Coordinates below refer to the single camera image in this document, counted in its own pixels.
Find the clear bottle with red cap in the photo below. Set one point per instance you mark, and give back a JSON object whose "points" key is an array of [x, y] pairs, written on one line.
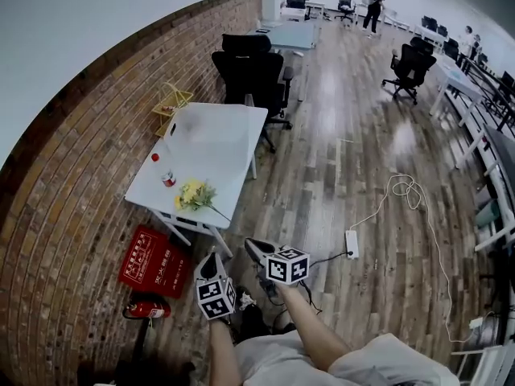
{"points": [[168, 179]]}

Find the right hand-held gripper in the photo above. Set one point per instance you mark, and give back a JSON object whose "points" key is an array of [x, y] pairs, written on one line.
{"points": [[287, 268]]}

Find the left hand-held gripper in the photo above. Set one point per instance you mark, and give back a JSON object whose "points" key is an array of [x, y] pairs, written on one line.
{"points": [[215, 298]]}

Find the white rectangular table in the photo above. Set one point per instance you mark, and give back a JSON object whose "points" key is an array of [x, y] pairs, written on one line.
{"points": [[225, 183]]}

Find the red fire extinguisher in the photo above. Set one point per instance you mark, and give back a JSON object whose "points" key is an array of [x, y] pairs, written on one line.
{"points": [[147, 310]]}

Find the red printed box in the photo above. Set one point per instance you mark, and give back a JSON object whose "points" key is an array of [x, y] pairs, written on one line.
{"points": [[153, 264]]}

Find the black high-back office chair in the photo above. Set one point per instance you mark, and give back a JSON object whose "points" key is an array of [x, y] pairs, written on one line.
{"points": [[245, 79]]}

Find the person's light grey clothing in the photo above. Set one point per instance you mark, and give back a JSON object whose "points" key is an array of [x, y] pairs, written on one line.
{"points": [[289, 360]]}

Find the teal cylinder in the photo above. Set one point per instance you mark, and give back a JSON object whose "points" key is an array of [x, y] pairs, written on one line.
{"points": [[489, 213]]}

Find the white-framed desk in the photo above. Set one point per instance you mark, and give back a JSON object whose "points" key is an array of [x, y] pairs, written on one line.
{"points": [[454, 75]]}

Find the yellow flowers bunch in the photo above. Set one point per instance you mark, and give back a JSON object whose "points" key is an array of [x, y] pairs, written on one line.
{"points": [[193, 195]]}

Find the person's black left shoe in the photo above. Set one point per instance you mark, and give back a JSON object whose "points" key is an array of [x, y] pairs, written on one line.
{"points": [[253, 320]]}

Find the light blue desk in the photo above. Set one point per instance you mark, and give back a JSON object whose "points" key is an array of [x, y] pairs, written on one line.
{"points": [[293, 36]]}

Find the white desk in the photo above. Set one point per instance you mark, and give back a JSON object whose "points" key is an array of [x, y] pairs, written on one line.
{"points": [[295, 12]]}

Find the colourful snack packets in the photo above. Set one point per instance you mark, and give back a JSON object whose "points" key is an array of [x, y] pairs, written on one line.
{"points": [[167, 107]]}

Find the person's right forearm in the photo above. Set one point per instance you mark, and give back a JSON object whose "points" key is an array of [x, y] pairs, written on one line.
{"points": [[310, 328]]}

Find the person's left forearm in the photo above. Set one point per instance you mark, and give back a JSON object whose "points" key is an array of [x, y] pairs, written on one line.
{"points": [[223, 352]]}

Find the white power strip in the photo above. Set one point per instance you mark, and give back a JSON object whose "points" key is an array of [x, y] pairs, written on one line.
{"points": [[352, 244]]}

